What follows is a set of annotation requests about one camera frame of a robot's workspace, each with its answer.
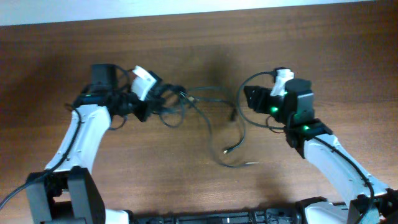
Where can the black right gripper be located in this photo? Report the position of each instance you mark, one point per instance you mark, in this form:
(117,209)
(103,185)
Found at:
(262,96)

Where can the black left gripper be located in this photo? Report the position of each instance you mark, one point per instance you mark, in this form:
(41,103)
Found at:
(150,106)

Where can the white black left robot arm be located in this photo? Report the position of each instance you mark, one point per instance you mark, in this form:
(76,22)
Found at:
(65,191)

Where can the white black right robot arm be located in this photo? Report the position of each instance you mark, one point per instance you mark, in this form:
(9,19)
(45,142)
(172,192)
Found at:
(368,199)

